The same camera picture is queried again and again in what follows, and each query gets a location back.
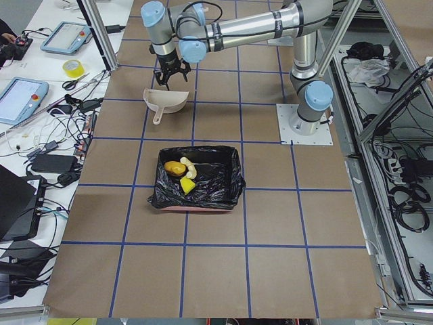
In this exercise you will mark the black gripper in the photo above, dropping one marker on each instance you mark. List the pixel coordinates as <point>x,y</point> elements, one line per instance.
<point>169,62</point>

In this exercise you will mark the beige dustpan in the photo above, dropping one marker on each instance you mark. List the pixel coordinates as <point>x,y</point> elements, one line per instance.
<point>164,102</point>

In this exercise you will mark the yellow toy potato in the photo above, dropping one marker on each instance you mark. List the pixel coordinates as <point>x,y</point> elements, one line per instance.
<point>175,168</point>

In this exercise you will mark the toy croissant piece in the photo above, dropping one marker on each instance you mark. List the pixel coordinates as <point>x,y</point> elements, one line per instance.
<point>191,170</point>

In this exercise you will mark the yellow green sponge piece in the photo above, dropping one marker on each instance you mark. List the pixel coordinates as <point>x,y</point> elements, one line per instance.
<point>187,185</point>

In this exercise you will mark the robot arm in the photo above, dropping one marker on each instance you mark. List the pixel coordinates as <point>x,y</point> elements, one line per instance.
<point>180,37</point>

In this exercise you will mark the bin with black bag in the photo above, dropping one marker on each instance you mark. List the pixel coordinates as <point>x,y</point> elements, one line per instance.
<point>219,181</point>

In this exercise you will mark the yellow tape roll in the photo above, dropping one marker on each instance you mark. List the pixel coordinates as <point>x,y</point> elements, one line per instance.
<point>73,68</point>

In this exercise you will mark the long metal rod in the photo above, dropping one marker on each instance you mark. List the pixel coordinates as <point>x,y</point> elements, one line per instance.
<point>57,97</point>

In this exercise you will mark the teach pendant far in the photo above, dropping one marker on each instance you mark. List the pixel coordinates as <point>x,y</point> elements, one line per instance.
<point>66,38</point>

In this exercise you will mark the teach pendant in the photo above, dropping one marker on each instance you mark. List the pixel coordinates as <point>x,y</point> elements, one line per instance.
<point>66,38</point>
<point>21,98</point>

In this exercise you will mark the black power adapter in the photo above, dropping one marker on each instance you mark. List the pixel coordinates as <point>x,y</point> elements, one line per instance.
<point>51,163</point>

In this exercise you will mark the teach pendant near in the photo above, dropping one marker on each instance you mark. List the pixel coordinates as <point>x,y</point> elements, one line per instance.
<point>21,98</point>

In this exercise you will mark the black laptop device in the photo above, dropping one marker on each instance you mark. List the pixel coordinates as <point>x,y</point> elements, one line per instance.
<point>21,203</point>

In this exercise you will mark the crumpled white cloth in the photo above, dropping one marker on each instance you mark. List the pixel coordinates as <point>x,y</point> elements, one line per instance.
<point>370,72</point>

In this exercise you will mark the aluminium frame post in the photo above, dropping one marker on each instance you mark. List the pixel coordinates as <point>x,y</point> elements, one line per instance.
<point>94,21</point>

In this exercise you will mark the black handled scissors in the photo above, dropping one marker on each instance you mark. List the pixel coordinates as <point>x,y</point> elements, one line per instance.
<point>70,85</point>

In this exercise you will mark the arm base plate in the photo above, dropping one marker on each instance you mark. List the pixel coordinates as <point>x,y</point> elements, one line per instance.
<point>295,131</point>

